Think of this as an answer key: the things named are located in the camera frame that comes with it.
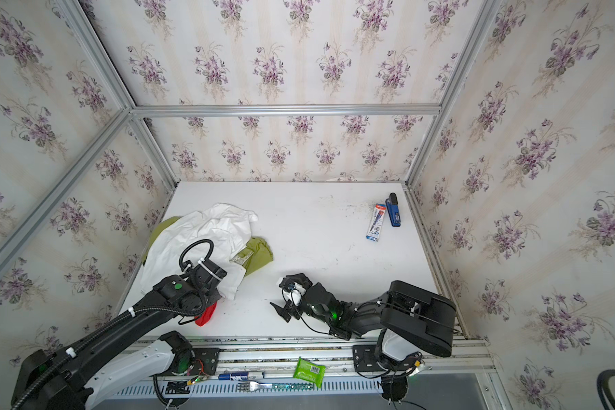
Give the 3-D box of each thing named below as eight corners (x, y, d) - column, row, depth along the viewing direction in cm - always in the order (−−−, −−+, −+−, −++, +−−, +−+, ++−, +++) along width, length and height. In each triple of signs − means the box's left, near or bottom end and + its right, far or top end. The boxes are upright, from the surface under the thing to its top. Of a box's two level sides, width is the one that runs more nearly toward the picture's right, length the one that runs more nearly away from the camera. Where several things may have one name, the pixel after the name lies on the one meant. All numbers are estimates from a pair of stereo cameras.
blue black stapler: (391, 226, 107) (395, 219, 103) (384, 199, 117) (387, 192, 113) (401, 226, 107) (404, 219, 103) (393, 199, 117) (396, 192, 113)
